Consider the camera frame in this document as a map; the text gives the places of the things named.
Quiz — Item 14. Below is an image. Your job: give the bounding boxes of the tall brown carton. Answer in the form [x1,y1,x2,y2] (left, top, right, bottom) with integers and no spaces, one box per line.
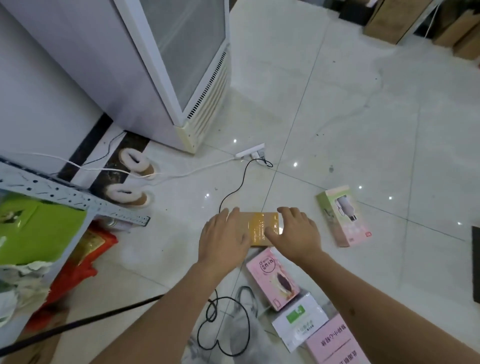
[363,0,436,45]

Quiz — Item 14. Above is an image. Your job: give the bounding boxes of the white cable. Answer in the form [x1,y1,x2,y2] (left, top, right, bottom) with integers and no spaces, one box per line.
[0,151,238,179]

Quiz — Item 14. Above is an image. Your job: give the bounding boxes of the pink green bottle box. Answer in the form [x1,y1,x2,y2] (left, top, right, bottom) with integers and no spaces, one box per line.
[315,184,373,248]

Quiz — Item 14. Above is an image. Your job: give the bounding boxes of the grey metal shelves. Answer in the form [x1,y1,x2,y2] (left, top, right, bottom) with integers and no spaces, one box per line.
[0,155,151,346]

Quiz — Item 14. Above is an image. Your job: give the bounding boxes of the pink labelled box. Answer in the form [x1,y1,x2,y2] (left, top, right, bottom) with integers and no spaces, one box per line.
[245,247,301,312]

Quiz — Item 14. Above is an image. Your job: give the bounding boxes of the cluster of brown cartons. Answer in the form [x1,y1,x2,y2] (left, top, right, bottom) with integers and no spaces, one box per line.
[433,7,480,61]

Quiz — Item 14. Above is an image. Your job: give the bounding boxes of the bright green packet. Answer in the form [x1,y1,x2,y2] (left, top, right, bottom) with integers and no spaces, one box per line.
[0,194,87,266]

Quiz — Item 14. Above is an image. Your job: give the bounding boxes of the person's left hand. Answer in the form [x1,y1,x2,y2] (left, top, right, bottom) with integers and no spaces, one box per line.
[197,206,251,271]

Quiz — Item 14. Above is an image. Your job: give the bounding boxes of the printed brown carton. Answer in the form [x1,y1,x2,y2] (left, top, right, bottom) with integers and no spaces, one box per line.
[11,326,63,364]

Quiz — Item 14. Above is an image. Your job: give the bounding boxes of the black cable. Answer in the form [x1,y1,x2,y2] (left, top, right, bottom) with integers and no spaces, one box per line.
[0,158,274,357]

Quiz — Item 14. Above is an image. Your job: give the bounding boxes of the white coconut water box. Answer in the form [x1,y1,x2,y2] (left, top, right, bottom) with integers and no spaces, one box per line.
[271,292,330,353]

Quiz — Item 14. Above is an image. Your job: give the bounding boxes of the brown fur-lined boot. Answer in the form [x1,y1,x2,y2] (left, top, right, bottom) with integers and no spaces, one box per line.
[118,148,158,179]
[106,183,155,208]

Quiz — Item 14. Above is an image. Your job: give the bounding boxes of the person's left forearm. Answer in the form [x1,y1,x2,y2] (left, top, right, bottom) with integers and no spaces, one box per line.
[89,258,241,364]

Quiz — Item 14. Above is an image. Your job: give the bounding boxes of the person's right hand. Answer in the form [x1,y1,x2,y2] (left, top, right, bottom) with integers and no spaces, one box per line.
[264,206,324,268]

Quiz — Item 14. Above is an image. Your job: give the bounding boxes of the small yellow-taped cardboard box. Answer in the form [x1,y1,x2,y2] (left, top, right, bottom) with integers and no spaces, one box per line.
[215,211,282,248]

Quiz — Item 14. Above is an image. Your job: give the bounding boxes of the white display fridge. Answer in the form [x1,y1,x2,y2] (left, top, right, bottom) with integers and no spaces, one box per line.
[3,0,232,155]

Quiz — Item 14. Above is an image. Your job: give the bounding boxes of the crumpled white bag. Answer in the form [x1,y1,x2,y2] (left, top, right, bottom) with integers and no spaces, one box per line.
[0,260,53,327]

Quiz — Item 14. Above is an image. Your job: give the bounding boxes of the white power strip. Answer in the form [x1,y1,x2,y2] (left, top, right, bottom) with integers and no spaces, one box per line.
[235,143,266,160]

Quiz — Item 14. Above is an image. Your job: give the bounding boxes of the person's right forearm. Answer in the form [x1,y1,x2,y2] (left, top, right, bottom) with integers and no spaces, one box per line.
[296,249,477,364]

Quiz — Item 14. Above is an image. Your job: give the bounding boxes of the red yellow snack bag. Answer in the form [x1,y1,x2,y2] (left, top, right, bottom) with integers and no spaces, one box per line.
[44,221,119,312]

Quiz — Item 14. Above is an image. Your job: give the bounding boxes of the small dark crate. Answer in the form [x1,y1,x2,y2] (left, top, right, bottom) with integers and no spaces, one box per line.
[329,0,380,20]

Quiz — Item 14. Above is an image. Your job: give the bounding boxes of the person's grey shoe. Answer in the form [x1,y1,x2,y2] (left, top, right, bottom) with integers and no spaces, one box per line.
[234,286,260,320]

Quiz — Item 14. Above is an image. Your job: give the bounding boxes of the person's grey trousers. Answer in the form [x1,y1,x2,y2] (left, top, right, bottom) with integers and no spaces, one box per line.
[183,307,278,364]

